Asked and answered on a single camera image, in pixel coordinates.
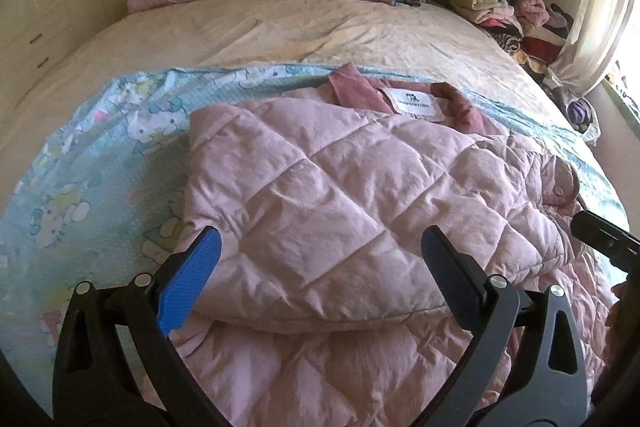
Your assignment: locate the window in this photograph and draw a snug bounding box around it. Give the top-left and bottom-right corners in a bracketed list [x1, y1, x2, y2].
[607, 0, 640, 138]

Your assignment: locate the white bag of clothes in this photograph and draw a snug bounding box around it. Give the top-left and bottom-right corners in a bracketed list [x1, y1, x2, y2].
[547, 72, 601, 142]

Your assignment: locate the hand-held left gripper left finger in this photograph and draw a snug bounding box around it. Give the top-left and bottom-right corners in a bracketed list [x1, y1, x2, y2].
[52, 226, 223, 427]

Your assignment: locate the pink quilted jacket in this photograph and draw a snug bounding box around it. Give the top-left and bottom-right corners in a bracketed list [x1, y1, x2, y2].
[172, 63, 631, 427]

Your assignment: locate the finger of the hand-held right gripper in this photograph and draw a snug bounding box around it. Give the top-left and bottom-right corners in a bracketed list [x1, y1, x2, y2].
[571, 209, 640, 280]

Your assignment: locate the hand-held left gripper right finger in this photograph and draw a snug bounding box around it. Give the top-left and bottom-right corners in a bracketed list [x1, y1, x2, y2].
[421, 226, 588, 427]

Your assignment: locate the bed with beige sheet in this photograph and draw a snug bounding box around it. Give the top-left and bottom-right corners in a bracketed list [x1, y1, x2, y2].
[0, 0, 631, 427]

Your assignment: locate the blue cartoon printed blanket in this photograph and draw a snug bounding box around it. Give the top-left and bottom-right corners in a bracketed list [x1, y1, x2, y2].
[0, 62, 628, 378]

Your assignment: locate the cream curtain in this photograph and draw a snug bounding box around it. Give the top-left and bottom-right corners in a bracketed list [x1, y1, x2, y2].
[547, 0, 640, 95]

